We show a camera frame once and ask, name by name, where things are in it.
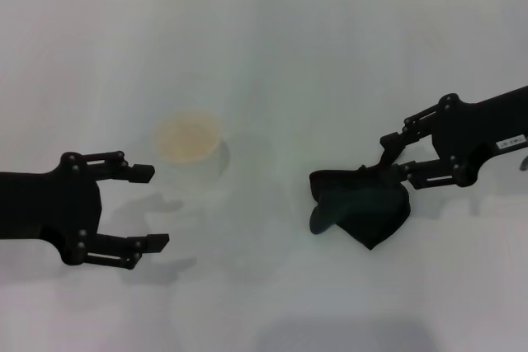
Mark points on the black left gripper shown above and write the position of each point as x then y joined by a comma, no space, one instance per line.
49,207

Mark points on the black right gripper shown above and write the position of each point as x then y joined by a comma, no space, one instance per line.
474,133

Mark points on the dark blue rag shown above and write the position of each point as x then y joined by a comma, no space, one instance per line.
363,212

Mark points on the white paper cup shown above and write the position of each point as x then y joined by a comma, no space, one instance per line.
185,137

